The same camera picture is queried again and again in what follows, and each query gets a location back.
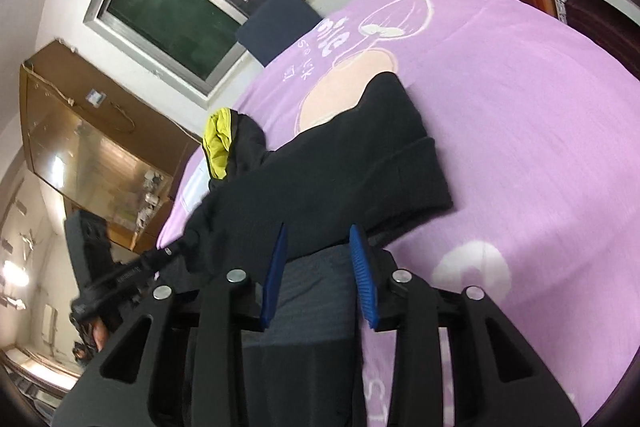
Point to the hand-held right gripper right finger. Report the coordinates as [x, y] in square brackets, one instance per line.
[361, 277]

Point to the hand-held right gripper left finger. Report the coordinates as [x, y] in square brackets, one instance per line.
[273, 277]

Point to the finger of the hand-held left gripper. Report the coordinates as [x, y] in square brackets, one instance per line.
[135, 271]

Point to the purple printed blanket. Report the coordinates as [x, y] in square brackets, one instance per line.
[525, 132]

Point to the black jacket with yellow lining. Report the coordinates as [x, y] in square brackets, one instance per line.
[350, 167]

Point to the navy blue chair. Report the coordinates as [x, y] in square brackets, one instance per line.
[277, 24]

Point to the wooden cabinet with glass door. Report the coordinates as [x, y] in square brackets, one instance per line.
[100, 157]

